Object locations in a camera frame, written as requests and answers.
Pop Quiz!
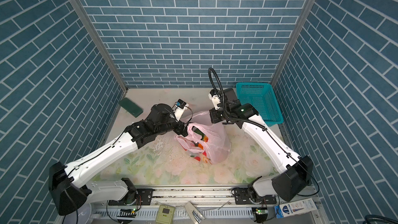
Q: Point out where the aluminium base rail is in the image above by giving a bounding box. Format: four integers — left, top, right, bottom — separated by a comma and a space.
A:
105, 185, 318, 207

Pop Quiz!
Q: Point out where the grey aluminium corner post right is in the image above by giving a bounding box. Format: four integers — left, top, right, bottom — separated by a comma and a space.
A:
270, 0, 315, 88

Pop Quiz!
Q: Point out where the teal plastic basket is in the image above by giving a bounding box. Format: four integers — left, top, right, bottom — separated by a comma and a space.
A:
236, 83, 284, 127

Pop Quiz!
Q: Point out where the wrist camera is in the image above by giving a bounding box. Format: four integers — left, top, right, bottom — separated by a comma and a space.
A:
174, 99, 189, 121
208, 89, 221, 110

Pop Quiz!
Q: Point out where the green digital timer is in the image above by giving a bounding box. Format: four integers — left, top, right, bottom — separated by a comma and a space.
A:
155, 205, 176, 224

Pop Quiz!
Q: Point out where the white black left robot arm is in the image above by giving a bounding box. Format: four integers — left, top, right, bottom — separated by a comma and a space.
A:
48, 100, 189, 216

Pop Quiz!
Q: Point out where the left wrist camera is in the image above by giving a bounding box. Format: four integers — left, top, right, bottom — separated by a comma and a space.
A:
174, 99, 189, 121

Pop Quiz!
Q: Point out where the blue white paper box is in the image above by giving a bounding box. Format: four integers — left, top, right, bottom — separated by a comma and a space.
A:
274, 198, 318, 219

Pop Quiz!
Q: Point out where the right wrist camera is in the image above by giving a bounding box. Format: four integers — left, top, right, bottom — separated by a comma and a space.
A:
208, 89, 221, 110

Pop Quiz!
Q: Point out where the grey aluminium corner post left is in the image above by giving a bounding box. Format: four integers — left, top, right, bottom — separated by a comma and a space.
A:
69, 0, 128, 93

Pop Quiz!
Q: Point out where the white small device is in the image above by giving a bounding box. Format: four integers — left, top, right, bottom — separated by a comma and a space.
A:
184, 202, 205, 224

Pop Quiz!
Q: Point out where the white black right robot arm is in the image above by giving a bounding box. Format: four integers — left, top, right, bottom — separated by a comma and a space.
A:
209, 88, 314, 202

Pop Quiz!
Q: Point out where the green rectangular box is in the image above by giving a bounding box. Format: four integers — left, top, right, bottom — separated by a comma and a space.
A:
119, 97, 144, 117

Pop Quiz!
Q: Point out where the grey aluminium corner post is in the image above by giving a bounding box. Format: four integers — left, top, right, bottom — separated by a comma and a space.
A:
270, 0, 315, 88
69, 0, 128, 93

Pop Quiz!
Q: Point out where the pink plastic bag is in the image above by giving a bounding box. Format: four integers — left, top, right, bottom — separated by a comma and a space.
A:
175, 111, 231, 164

